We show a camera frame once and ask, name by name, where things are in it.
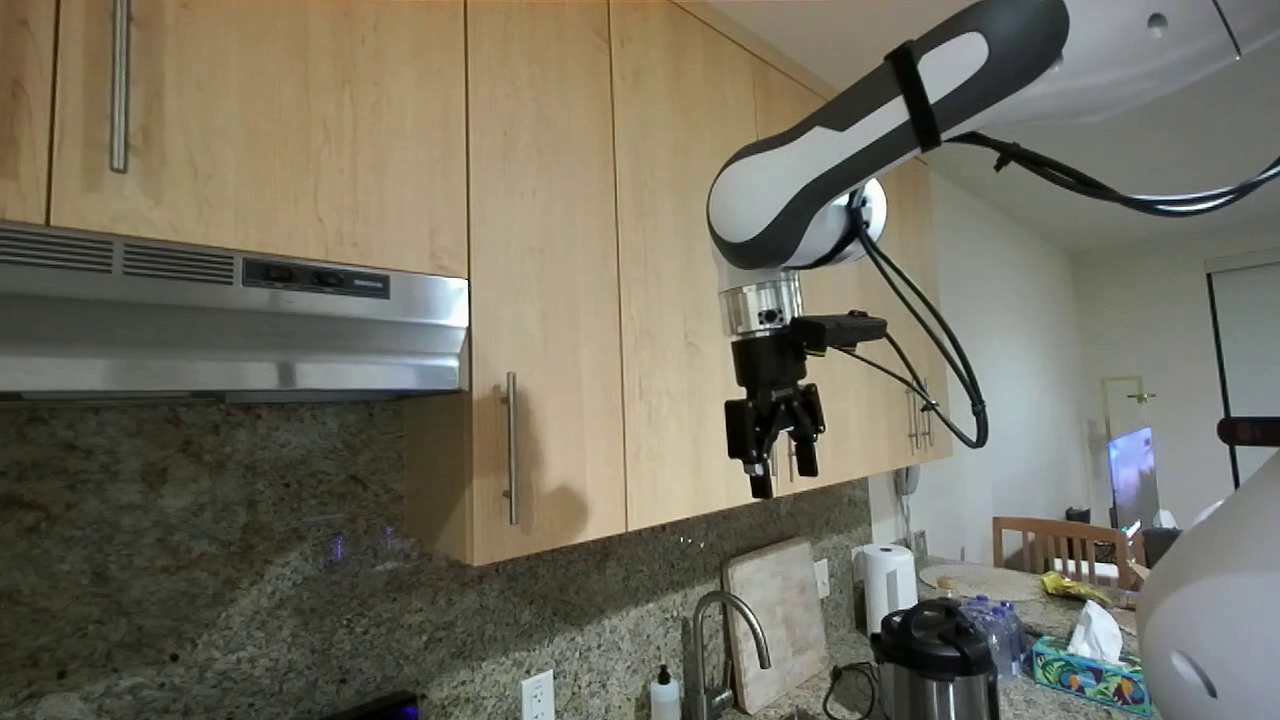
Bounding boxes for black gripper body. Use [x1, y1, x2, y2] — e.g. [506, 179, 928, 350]
[729, 329, 816, 423]

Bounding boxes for light wood cabinet body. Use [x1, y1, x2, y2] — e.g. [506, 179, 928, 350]
[400, 273, 484, 572]

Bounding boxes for wide light wood cabinet door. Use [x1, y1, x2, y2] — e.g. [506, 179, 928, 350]
[47, 0, 470, 279]

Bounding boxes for pale grey cutting board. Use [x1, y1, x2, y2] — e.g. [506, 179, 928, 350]
[721, 538, 832, 720]

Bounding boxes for white paper towel roll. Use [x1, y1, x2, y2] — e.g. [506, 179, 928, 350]
[851, 540, 922, 639]

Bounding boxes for steel kitchen faucet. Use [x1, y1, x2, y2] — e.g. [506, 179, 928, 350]
[679, 589, 775, 720]

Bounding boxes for white soap bottle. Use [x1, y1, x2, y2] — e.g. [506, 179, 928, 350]
[646, 660, 683, 720]

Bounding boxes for clear plastic bottles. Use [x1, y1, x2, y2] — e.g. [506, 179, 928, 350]
[955, 594, 1030, 677]

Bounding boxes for wooden chair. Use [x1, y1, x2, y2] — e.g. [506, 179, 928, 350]
[989, 511, 1140, 594]

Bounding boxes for yellow packet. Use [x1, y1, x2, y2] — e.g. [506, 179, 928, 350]
[1037, 568, 1118, 608]

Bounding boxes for white tissue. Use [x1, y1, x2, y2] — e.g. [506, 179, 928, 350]
[1065, 596, 1128, 669]

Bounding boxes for teal patterned tissue box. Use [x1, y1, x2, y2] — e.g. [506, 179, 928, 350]
[1025, 631, 1161, 711]

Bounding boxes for dark framed window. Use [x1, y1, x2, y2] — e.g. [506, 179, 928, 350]
[1202, 256, 1280, 494]

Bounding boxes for black electric stove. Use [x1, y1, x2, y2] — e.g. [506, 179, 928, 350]
[320, 688, 427, 720]

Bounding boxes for stainless steel range hood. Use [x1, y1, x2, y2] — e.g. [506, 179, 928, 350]
[0, 216, 477, 399]

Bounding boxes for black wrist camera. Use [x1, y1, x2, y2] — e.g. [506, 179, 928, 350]
[795, 308, 890, 356]

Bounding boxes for black wrist cable bundle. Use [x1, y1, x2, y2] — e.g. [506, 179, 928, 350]
[851, 198, 995, 452]

